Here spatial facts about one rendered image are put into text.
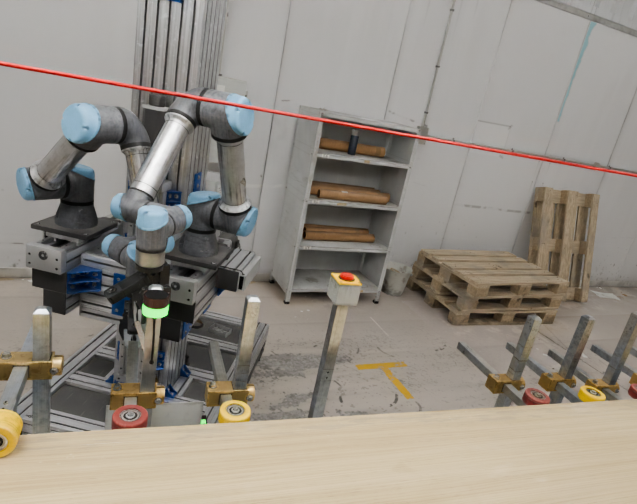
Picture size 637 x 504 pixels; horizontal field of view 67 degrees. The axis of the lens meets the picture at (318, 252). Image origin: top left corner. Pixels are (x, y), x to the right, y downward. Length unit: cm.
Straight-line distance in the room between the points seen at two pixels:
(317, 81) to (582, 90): 293
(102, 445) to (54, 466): 10
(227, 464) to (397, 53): 374
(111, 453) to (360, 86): 357
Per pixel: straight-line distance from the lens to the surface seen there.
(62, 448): 122
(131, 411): 129
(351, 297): 137
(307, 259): 441
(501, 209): 549
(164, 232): 132
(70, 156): 176
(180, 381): 257
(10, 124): 386
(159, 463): 118
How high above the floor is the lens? 171
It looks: 18 degrees down
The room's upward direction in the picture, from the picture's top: 11 degrees clockwise
